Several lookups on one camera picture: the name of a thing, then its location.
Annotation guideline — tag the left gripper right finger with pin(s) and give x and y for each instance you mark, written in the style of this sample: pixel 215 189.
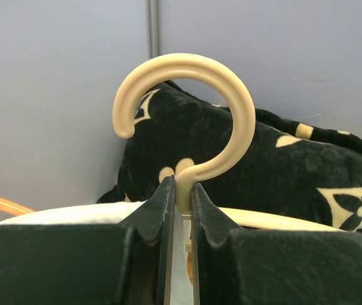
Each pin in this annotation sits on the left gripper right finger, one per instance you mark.
pixel 234 265

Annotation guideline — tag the white and pink shirt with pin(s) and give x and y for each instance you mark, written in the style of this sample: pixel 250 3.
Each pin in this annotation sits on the white and pink shirt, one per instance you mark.
pixel 113 213

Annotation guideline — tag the black floral blanket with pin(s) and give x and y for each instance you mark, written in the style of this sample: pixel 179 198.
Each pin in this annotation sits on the black floral blanket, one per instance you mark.
pixel 290 168

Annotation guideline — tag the aluminium frame post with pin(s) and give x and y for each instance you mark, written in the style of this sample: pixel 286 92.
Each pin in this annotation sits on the aluminium frame post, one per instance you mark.
pixel 152 9

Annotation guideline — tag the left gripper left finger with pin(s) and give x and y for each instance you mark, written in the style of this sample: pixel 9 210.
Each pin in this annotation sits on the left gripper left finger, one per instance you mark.
pixel 124 263

